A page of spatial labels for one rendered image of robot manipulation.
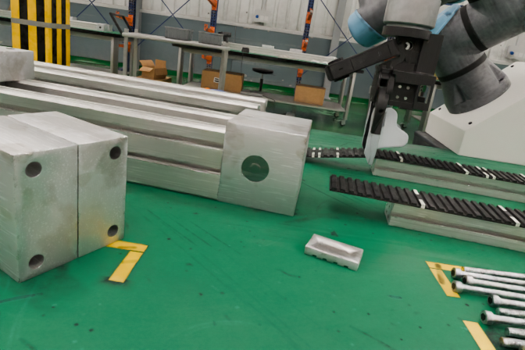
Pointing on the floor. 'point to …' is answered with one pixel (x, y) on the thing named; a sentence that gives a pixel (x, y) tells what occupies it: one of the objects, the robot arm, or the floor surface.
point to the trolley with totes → (210, 40)
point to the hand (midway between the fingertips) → (365, 151)
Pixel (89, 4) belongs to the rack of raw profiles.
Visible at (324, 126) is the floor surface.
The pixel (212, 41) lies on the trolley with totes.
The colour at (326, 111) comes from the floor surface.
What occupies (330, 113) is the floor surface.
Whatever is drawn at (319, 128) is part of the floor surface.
